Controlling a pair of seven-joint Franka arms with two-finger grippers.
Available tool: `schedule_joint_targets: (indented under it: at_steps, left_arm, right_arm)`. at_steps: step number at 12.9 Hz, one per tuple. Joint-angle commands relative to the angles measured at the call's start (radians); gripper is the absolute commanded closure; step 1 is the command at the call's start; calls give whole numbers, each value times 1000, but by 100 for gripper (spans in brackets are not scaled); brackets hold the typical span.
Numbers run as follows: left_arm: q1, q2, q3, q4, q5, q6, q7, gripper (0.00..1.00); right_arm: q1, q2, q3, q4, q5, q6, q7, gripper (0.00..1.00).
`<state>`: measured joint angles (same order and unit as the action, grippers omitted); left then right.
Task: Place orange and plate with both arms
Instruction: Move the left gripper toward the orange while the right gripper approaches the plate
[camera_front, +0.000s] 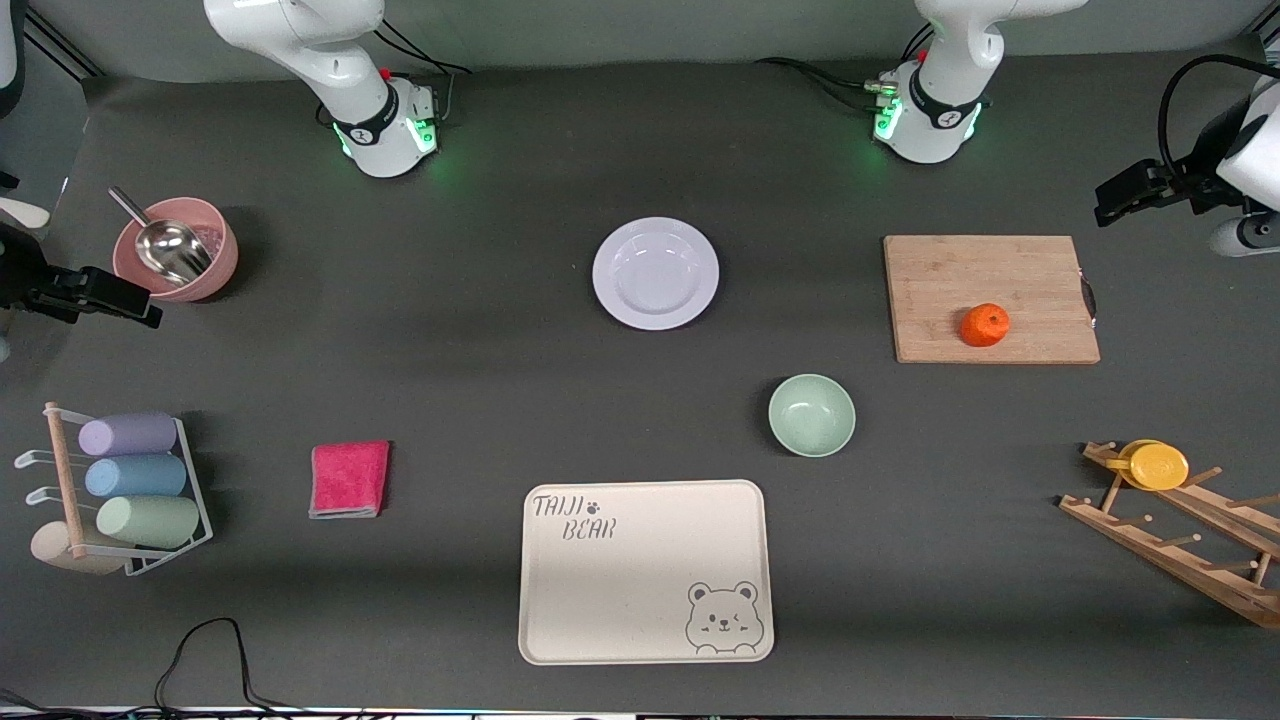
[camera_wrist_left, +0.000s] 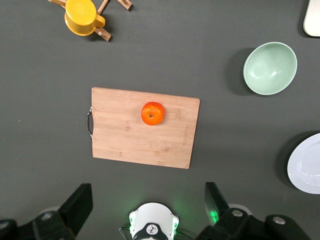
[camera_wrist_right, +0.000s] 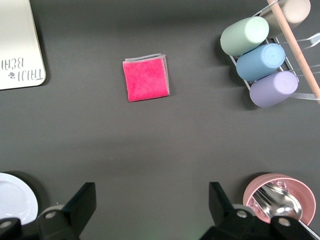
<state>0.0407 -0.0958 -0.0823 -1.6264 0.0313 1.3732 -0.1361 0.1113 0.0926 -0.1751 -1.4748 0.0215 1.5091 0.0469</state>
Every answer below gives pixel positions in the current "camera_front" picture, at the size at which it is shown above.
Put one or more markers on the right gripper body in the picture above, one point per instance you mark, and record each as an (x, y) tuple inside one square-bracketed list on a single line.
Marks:
[(22, 272)]

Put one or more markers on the orange fruit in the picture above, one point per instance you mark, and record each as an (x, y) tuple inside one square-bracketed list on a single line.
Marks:
[(985, 325)]

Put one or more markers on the lavender round plate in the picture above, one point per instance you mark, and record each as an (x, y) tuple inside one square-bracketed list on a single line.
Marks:
[(655, 273)]

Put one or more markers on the metal scoop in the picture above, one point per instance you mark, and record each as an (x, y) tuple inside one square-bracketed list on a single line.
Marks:
[(175, 250)]

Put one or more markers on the pink bowl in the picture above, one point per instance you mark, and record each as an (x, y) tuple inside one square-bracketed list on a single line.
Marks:
[(225, 255)]

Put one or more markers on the purple cup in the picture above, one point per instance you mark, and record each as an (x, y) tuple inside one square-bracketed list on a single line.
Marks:
[(128, 434)]

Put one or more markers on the wooden cutting board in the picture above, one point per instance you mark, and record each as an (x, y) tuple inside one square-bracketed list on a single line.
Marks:
[(980, 280)]

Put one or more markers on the blue cup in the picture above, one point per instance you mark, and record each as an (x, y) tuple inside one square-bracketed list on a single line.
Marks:
[(136, 476)]

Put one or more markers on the green cup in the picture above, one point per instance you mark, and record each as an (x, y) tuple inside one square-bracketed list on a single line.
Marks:
[(148, 521)]

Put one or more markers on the beige cup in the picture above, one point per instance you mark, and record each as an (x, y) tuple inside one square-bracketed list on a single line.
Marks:
[(50, 550)]

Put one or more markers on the yellow cup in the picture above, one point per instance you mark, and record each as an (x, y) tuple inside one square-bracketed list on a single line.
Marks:
[(1158, 466)]

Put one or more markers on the pink folded cloth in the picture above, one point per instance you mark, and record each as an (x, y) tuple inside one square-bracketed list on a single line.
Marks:
[(349, 480)]

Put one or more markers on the wooden peg rack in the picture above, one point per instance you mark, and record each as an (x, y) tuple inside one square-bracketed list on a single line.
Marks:
[(1160, 545)]

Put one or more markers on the light green bowl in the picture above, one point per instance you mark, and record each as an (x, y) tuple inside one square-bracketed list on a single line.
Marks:
[(811, 415)]

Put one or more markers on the cream bear print tray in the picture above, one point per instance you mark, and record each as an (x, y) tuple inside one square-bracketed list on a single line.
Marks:
[(640, 590)]

